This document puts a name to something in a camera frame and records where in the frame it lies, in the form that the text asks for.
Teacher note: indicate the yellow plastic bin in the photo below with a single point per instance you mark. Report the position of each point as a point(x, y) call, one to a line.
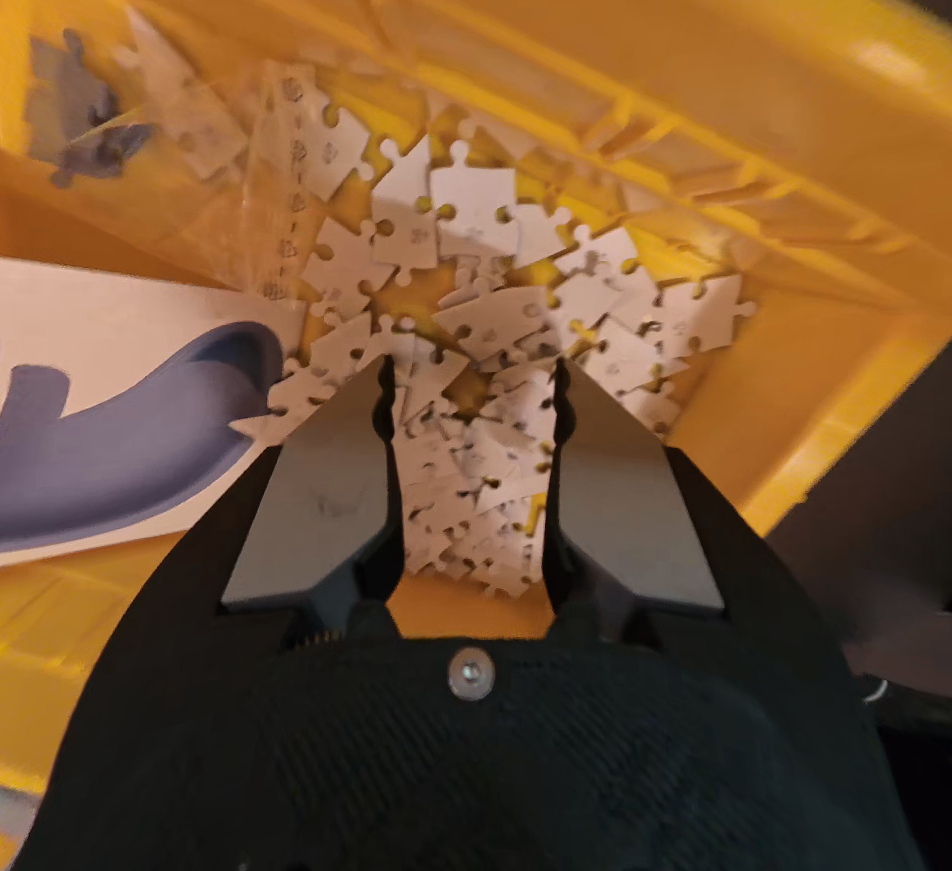
point(595, 31)

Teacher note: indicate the clear plastic bag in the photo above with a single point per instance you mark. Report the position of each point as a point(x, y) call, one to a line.
point(286, 142)

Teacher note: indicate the white card with blue shapes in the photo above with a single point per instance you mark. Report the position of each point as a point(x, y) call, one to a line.
point(111, 321)

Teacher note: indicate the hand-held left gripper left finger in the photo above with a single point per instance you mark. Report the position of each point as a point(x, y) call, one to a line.
point(327, 506)

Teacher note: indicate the white jigsaw piece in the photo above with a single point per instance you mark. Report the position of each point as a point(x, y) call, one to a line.
point(193, 120)

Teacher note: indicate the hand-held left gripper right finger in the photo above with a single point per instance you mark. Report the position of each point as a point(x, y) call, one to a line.
point(632, 514)

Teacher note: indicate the slate blue puzzle piece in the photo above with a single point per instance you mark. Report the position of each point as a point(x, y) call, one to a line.
point(63, 90)

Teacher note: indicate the pile of white puzzle pieces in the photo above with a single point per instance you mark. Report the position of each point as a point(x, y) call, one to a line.
point(476, 202)

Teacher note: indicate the dark blue puzzle piece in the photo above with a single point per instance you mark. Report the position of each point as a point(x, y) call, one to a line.
point(104, 150)

